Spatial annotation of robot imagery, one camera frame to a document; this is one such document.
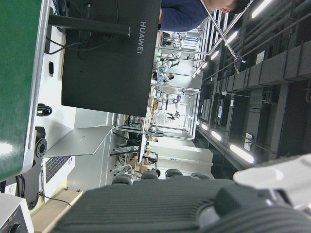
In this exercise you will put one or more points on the black Huawei monitor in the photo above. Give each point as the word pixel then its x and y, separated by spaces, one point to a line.
pixel 104 72

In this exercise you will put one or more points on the white conveyor control box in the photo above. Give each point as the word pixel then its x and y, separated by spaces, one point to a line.
pixel 19 213

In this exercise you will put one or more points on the green conveyor belt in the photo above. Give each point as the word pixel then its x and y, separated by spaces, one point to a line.
pixel 17 85

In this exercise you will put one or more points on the background person in white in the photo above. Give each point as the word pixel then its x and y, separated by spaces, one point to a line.
pixel 170 78

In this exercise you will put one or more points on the background person with black hair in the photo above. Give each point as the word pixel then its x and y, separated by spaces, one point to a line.
pixel 158 172

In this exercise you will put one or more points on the black USB dongle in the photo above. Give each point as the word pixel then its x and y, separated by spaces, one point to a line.
pixel 51 69

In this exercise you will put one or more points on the person in navy shirt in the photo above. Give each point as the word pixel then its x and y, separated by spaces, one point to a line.
pixel 182 14

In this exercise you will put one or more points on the silver laptop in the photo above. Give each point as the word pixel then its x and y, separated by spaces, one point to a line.
pixel 80 142

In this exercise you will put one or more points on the black flange mount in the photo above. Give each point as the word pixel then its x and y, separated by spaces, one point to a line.
pixel 36 167

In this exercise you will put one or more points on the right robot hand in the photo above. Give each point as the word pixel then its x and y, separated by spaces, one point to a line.
pixel 150 208

